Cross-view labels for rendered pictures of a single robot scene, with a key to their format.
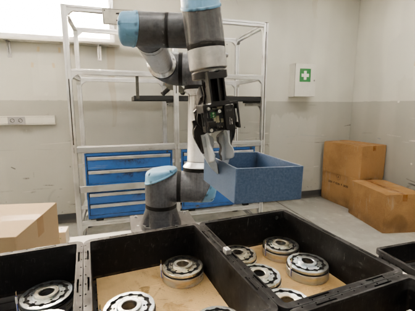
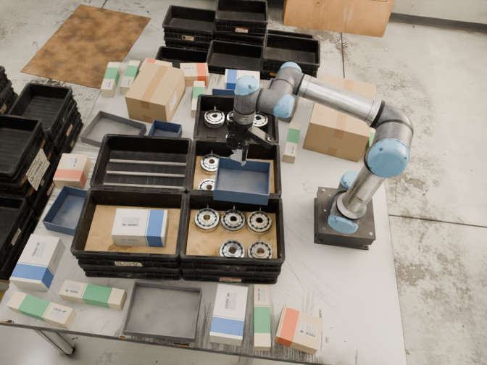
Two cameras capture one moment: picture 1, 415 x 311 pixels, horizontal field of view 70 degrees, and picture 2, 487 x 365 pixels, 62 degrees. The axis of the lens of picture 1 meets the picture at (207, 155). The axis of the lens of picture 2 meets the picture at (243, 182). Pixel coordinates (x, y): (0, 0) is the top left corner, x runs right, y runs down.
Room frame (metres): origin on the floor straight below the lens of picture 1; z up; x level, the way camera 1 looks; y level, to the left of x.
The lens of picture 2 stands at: (0.94, -0.95, 2.32)
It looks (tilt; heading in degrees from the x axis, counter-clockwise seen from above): 54 degrees down; 108
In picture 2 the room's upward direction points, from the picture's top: 7 degrees clockwise
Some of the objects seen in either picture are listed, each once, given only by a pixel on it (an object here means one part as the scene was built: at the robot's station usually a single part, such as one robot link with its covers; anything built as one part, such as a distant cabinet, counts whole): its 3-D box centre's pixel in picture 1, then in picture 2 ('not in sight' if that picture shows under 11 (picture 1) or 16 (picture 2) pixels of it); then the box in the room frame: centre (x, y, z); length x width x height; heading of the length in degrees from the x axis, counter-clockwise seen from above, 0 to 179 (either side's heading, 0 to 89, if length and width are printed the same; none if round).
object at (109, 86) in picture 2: not in sight; (111, 79); (-0.40, 0.51, 0.73); 0.24 x 0.06 x 0.06; 113
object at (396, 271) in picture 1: (283, 247); (233, 227); (0.67, -0.19, 0.92); 0.40 x 0.30 x 0.02; 22
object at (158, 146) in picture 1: (176, 145); not in sight; (2.60, 0.28, 0.91); 1.70 x 0.10 x 0.05; 107
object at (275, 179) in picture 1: (247, 173); (242, 180); (0.66, -0.09, 1.10); 0.20 x 0.15 x 0.07; 18
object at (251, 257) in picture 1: (237, 254); (259, 221); (0.75, -0.08, 0.86); 0.10 x 0.10 x 0.01
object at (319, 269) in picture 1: (307, 263); (232, 250); (0.70, -0.26, 0.86); 0.10 x 0.10 x 0.01
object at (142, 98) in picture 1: (197, 99); not in sight; (2.86, 0.10, 1.32); 1.20 x 0.45 x 0.06; 107
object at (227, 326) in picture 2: not in sight; (229, 314); (0.78, -0.46, 0.74); 0.20 x 0.12 x 0.09; 106
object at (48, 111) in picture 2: not in sight; (46, 124); (-0.87, 0.32, 0.31); 0.40 x 0.30 x 0.34; 107
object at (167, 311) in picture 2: not in sight; (164, 311); (0.54, -0.54, 0.73); 0.27 x 0.20 x 0.05; 18
